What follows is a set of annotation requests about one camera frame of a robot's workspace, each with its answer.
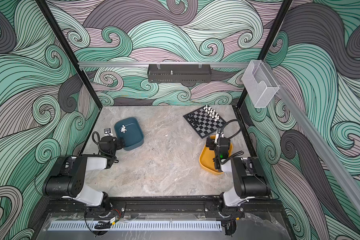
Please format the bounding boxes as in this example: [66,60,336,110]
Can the black white chessboard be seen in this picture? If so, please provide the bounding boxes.
[183,107,226,139]

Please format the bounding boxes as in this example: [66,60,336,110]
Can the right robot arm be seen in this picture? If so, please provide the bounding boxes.
[199,136,271,209]

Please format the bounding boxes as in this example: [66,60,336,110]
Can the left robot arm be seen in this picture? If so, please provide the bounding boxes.
[42,136,125,211]

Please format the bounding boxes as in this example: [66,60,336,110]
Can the white pieces in bin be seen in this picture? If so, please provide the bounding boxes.
[120,125,127,134]

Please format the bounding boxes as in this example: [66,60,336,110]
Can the black chess pieces group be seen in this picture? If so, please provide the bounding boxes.
[188,114,203,128]

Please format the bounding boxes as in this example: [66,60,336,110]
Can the white chess pieces group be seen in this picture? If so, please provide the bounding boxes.
[203,105,220,122]

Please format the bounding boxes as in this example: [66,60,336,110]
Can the yellow plastic tray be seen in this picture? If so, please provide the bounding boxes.
[199,141,233,175]

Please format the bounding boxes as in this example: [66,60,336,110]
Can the teal plastic bin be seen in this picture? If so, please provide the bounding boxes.
[114,117,144,151]

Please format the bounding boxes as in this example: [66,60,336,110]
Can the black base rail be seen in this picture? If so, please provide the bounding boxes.
[46,196,286,219]

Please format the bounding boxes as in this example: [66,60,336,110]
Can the clear plastic wall box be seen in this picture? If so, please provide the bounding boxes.
[242,60,280,108]

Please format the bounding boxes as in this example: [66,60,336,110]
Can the aluminium wall rail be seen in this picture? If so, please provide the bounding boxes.
[78,61,249,69]

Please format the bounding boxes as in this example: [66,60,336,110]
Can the black perforated wall shelf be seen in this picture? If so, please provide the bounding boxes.
[147,65,212,84]

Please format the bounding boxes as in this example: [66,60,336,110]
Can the white slotted cable duct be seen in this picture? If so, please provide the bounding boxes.
[48,220,223,232]

